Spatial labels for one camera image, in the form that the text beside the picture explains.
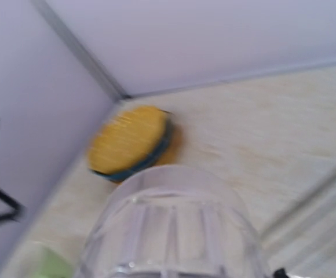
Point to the light green mug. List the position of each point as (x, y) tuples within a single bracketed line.
[(42, 261)]

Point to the clear glass cup front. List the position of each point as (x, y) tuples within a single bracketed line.
[(173, 221)]

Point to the left aluminium corner post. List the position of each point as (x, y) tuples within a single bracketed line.
[(94, 67)]

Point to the metal wire dish rack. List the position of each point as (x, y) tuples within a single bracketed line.
[(301, 240)]

